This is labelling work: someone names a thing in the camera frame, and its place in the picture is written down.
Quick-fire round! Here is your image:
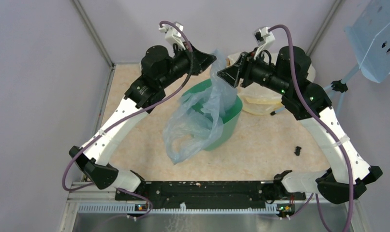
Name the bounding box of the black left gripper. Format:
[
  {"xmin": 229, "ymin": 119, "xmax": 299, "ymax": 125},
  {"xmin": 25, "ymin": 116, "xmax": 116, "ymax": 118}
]
[{"xmin": 160, "ymin": 41, "xmax": 217, "ymax": 88}]

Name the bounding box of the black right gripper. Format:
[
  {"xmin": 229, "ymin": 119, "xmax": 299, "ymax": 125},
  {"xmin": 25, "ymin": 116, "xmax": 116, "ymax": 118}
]
[{"xmin": 216, "ymin": 47, "xmax": 289, "ymax": 96}]

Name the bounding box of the green plastic trash bin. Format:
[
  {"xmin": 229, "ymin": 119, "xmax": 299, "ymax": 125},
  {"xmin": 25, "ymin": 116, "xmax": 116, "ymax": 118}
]
[{"xmin": 181, "ymin": 78, "xmax": 243, "ymax": 151}]

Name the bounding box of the clear yellow plastic bag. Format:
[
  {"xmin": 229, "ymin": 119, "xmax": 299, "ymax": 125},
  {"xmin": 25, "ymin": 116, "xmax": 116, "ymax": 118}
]
[{"xmin": 230, "ymin": 46, "xmax": 311, "ymax": 110}]

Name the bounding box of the blue plastic trash bag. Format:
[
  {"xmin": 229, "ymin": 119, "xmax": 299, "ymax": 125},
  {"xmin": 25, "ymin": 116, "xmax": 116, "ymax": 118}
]
[{"xmin": 163, "ymin": 50, "xmax": 243, "ymax": 164}]

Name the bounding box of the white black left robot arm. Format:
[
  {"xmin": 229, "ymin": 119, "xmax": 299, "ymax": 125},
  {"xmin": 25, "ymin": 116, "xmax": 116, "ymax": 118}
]
[{"xmin": 69, "ymin": 43, "xmax": 217, "ymax": 200}]

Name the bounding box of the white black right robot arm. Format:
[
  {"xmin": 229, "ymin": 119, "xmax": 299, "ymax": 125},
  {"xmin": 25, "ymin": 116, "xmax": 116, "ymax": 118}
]
[{"xmin": 217, "ymin": 46, "xmax": 383, "ymax": 204}]

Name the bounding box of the small black plastic part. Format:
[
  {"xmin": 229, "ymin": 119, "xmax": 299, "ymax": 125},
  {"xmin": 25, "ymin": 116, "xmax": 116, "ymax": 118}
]
[{"xmin": 294, "ymin": 146, "xmax": 301, "ymax": 156}]

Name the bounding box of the light blue perforated panel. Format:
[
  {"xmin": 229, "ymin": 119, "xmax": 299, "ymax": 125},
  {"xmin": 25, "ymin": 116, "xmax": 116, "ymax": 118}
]
[{"xmin": 345, "ymin": 0, "xmax": 390, "ymax": 83}]

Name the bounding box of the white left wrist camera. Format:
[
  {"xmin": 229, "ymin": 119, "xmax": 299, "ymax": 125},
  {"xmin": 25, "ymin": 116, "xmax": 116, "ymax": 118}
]
[{"xmin": 159, "ymin": 21, "xmax": 186, "ymax": 50}]

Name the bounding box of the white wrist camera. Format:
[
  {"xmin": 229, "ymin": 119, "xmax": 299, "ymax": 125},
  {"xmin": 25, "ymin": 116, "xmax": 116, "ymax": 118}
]
[
  {"xmin": 159, "ymin": 21, "xmax": 186, "ymax": 50},
  {"xmin": 253, "ymin": 27, "xmax": 275, "ymax": 60}
]

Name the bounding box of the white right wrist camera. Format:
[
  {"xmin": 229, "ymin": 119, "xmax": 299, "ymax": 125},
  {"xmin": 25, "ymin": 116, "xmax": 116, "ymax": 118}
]
[{"xmin": 253, "ymin": 27, "xmax": 275, "ymax": 60}]

